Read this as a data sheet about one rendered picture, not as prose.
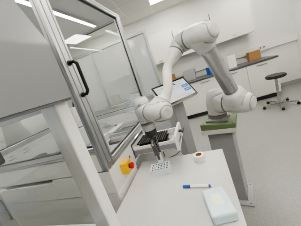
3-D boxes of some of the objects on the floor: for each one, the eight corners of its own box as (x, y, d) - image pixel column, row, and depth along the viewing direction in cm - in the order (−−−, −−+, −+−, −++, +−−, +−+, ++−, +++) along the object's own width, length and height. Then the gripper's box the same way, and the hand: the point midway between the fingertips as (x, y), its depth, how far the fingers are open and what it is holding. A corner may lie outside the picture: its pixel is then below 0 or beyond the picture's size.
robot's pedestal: (253, 183, 172) (238, 115, 156) (255, 207, 147) (237, 128, 131) (221, 182, 188) (205, 119, 172) (218, 203, 163) (199, 132, 147)
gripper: (154, 132, 98) (166, 167, 103) (156, 124, 111) (167, 156, 116) (142, 135, 99) (154, 170, 104) (146, 127, 112) (156, 158, 117)
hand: (159, 158), depth 109 cm, fingers closed, pressing on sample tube
